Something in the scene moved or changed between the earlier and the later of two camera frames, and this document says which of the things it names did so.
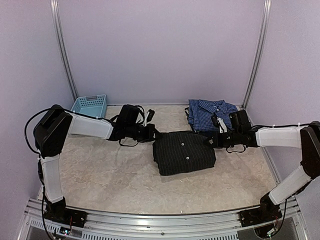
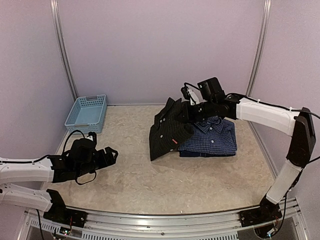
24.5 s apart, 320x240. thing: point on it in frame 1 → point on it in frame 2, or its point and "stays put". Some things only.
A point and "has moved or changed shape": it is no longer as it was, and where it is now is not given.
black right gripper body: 233,140 → 199,114
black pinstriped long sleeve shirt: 179,151 → 171,130
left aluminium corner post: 54,7 stays put
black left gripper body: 141,136 → 88,167
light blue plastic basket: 92,105 stays put
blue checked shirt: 201,111 has moved or changed shape
